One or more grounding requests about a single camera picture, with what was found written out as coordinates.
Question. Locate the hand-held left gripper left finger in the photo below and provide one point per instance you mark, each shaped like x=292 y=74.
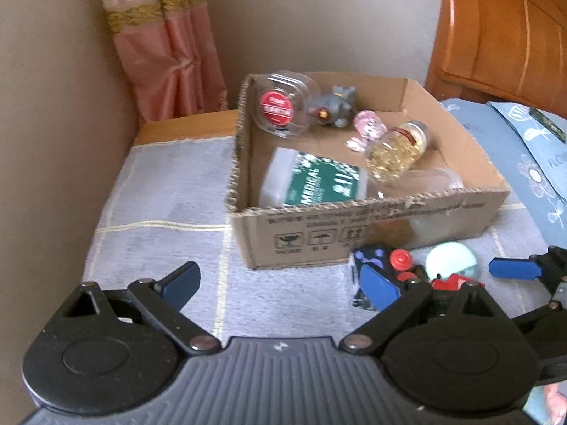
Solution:
x=181 y=283

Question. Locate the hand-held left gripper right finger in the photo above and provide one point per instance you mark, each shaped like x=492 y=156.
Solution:
x=378 y=285

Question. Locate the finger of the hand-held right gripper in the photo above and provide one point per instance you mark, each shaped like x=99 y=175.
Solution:
x=547 y=316
x=514 y=269

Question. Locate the black cube with blue print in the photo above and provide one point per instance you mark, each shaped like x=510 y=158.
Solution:
x=372 y=256

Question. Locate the red toy train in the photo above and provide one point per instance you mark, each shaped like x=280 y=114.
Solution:
x=452 y=282

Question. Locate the pale green ball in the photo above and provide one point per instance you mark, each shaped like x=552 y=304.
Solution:
x=449 y=256

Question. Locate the cardboard box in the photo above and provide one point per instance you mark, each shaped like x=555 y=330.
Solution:
x=310 y=230

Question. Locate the clear plastic jar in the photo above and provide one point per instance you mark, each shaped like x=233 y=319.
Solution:
x=425 y=181

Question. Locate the white swab box green label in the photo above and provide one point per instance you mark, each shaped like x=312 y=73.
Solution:
x=319 y=181

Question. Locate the capsule bottle with gold cap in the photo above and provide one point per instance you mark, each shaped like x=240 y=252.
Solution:
x=394 y=155

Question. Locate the pink clear plastic box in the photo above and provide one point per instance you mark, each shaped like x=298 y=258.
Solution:
x=367 y=124

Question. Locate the grey animal toy figure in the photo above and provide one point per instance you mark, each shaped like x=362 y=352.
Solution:
x=336 y=106

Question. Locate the clear round box red label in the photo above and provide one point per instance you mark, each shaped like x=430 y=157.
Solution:
x=277 y=106

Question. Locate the plaid towel blanket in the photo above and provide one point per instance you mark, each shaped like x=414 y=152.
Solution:
x=168 y=203

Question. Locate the blue floral pillow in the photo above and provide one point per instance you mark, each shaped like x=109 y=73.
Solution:
x=547 y=164

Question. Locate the blue floral bed sheet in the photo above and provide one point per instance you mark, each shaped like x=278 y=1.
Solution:
x=483 y=128

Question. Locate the wooden bedside table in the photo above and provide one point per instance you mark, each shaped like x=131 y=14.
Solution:
x=186 y=126

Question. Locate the pink curtain with gold band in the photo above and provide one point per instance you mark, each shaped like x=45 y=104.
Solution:
x=168 y=53

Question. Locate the wooden bed headboard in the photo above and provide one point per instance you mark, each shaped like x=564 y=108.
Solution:
x=500 y=31

